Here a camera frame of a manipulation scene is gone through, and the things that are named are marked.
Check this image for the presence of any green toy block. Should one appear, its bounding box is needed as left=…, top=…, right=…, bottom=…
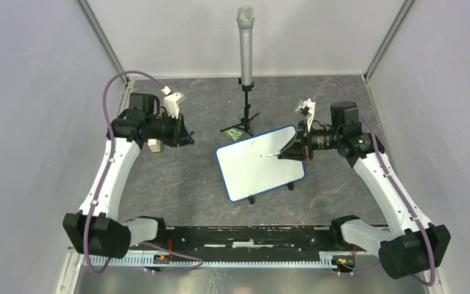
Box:
left=224, top=128, right=245, bottom=141

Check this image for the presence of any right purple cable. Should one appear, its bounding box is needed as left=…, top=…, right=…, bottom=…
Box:
left=311, top=78, right=437, bottom=287

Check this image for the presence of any purple cable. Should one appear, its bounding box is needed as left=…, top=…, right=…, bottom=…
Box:
left=311, top=78, right=437, bottom=287
left=81, top=70, right=205, bottom=275

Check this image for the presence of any colourful toy block stack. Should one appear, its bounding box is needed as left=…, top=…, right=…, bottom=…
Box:
left=147, top=139, right=163, bottom=154

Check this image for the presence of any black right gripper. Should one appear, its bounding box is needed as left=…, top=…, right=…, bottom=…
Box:
left=278, top=119, right=342, bottom=161

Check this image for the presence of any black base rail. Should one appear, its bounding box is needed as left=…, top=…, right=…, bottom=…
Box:
left=152, top=225, right=363, bottom=262

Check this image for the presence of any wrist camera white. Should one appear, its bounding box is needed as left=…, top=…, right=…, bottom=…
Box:
left=161, top=86, right=185, bottom=119
left=295, top=99, right=316, bottom=129

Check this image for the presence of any black microphone tripod stand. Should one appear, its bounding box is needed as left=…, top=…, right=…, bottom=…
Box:
left=220, top=81, right=261, bottom=137

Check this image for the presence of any whiteboard marker pen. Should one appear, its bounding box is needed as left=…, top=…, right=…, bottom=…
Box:
left=260, top=152, right=280, bottom=157

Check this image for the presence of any blue framed whiteboard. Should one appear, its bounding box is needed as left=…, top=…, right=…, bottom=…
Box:
left=215, top=124, right=305, bottom=202

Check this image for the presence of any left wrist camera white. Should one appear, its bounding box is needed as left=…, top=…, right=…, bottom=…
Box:
left=161, top=86, right=185, bottom=119

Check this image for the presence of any silver microphone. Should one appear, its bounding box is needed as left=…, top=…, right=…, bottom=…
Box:
left=236, top=6, right=255, bottom=92

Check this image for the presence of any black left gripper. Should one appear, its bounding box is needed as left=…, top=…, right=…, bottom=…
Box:
left=146, top=111, right=194, bottom=148

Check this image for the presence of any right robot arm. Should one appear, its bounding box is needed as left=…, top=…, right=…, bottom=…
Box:
left=274, top=99, right=451, bottom=287

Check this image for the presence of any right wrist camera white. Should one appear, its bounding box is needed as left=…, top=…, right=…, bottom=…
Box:
left=295, top=99, right=316, bottom=129

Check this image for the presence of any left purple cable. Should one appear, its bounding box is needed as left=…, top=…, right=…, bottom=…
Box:
left=81, top=70, right=205, bottom=275

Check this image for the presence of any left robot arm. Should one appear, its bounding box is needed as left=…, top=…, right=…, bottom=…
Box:
left=62, top=92, right=195, bottom=258

